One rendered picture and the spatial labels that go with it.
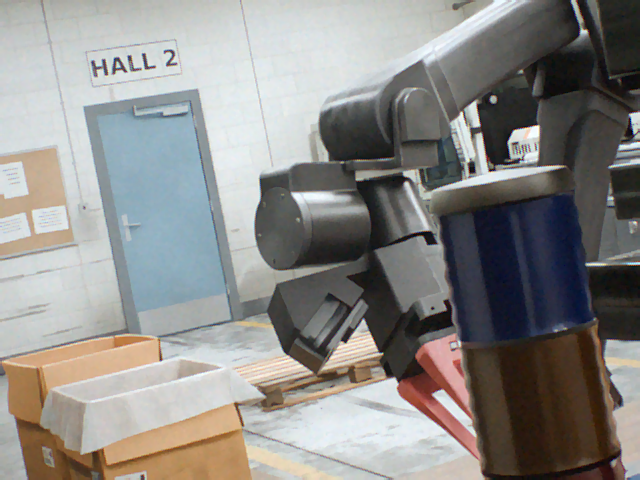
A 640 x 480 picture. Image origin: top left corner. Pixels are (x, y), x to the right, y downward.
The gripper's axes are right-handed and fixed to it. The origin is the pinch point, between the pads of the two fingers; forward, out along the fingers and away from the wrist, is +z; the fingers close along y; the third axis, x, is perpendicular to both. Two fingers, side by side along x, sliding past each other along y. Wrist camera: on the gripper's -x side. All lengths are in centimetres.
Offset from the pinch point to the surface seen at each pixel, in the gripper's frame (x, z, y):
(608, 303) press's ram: -4.9, 2.3, 27.8
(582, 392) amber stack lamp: -20, 11, 48
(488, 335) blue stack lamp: -22, 9, 48
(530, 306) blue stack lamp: -21, 9, 49
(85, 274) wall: 155, -483, -947
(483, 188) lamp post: -21, 6, 50
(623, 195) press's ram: -1.4, -2.6, 28.0
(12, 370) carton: 10, -171, -374
